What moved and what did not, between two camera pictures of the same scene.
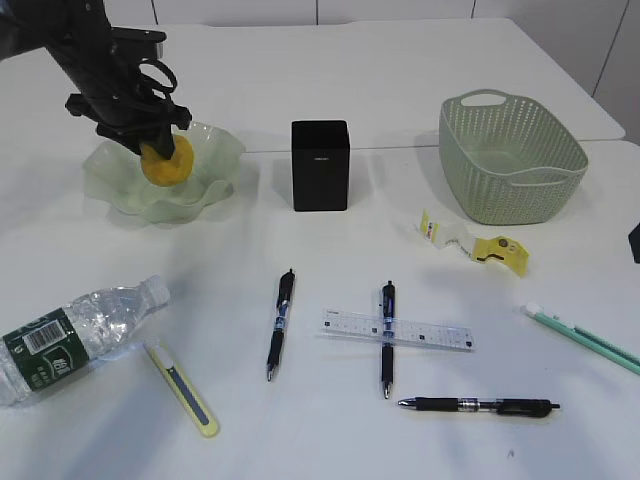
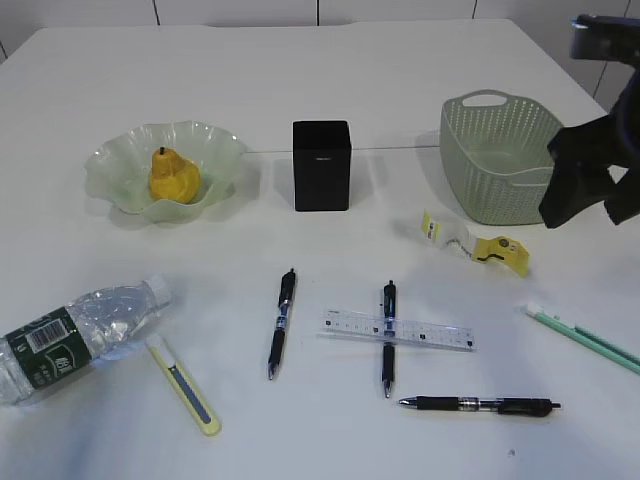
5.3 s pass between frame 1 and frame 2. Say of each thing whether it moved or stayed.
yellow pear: moved
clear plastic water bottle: stayed
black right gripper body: moved
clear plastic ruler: stayed
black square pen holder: stayed
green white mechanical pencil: stayed
